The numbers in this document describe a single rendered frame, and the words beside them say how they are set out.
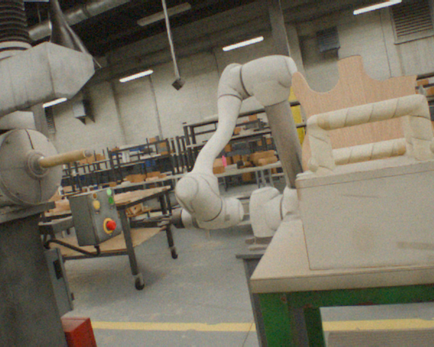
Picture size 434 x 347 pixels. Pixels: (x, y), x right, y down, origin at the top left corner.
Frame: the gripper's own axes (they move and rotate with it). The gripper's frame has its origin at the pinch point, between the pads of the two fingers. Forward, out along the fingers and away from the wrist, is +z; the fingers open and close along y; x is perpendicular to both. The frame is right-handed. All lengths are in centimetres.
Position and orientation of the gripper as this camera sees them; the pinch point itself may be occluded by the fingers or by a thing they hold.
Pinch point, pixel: (138, 223)
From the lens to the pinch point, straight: 131.3
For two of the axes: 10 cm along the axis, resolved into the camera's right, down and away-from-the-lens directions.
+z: -9.3, 1.6, 3.4
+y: 3.2, -1.2, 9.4
